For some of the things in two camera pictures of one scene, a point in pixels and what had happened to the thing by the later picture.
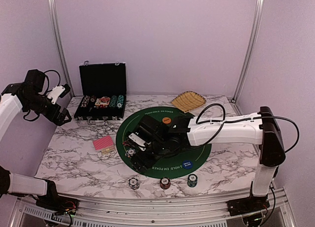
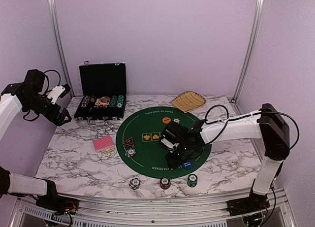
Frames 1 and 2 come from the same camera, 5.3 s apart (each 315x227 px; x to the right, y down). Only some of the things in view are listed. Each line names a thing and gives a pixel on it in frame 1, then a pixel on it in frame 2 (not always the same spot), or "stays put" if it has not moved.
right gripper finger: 145,162 to 177,163
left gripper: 58,121 stays put
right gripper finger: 135,161 to 170,160
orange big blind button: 166,120 stays put
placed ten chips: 130,152 stays put
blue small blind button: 187,164 stays put
